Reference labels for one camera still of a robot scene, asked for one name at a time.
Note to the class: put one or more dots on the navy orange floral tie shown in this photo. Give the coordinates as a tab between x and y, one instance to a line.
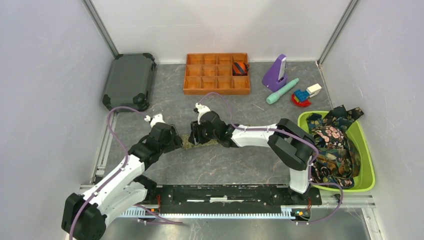
337	166

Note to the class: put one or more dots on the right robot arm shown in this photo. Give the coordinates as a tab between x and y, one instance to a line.
291	144

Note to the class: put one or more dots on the colourful toy brick boat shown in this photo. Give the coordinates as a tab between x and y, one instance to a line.
301	98

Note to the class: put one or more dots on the green gold vine tie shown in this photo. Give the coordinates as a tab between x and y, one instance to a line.
187	145

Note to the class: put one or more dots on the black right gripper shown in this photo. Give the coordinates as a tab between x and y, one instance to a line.
194	132

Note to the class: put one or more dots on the dark green hard case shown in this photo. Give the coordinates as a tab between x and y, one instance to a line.
129	81

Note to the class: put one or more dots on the lime green plastic bin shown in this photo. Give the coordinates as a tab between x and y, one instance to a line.
366	179

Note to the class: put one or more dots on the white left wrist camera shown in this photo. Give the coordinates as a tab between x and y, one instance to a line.
153	120

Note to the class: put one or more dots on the rolled orange striped tie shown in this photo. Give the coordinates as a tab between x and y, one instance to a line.
240	68

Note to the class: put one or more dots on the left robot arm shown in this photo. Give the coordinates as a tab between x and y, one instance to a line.
86	216

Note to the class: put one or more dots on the black gold leaf tie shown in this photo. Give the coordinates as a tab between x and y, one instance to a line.
341	118

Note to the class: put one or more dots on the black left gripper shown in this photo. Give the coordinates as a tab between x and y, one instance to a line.
175	141

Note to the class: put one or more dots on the black pink rose tie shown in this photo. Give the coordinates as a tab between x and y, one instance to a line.
329	138

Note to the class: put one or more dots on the orange wooden compartment tray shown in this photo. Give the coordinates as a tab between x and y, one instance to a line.
212	72

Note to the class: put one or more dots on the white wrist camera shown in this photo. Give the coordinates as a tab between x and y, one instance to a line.
153	120
200	110

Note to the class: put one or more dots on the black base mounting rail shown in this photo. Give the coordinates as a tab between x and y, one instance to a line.
228	199

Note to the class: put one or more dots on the mint green cylinder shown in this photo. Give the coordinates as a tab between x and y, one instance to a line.
275	96

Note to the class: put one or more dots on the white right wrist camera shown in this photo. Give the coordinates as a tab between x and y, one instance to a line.
200	110

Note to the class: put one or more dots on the purple metronome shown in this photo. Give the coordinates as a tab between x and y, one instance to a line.
276	78

